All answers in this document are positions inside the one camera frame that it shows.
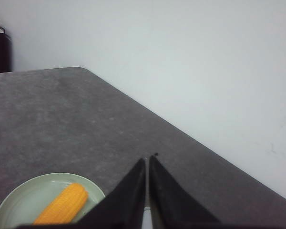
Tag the light green plate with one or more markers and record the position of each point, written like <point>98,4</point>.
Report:
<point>26,202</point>

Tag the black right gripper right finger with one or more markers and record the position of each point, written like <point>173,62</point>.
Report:
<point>172,207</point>

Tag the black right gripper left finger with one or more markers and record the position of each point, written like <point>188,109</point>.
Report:
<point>123,207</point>

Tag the dark object at table corner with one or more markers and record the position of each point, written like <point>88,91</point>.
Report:
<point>0,47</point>

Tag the yellow corn cob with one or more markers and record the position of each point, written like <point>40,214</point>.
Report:
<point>64,208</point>

